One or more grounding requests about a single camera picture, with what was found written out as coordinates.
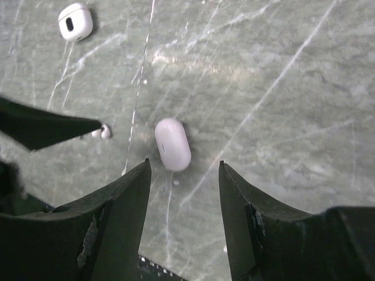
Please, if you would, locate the white square charging case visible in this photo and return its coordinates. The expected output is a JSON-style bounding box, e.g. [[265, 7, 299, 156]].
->
[[58, 2, 93, 42]]

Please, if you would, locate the white oval charging case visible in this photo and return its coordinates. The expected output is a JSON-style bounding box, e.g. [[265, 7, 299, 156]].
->
[[155, 118, 192, 172]]

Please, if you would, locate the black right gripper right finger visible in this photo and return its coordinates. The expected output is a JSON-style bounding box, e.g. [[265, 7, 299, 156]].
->
[[219, 162, 374, 280]]

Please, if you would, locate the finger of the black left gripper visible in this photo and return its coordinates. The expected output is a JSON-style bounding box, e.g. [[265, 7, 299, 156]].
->
[[1, 97, 101, 150]]

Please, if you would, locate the white clip earbud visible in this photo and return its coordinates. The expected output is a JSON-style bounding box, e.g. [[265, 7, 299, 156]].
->
[[91, 124, 112, 139]]

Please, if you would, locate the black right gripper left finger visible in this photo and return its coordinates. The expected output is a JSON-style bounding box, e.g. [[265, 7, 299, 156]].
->
[[1, 160, 151, 280]]

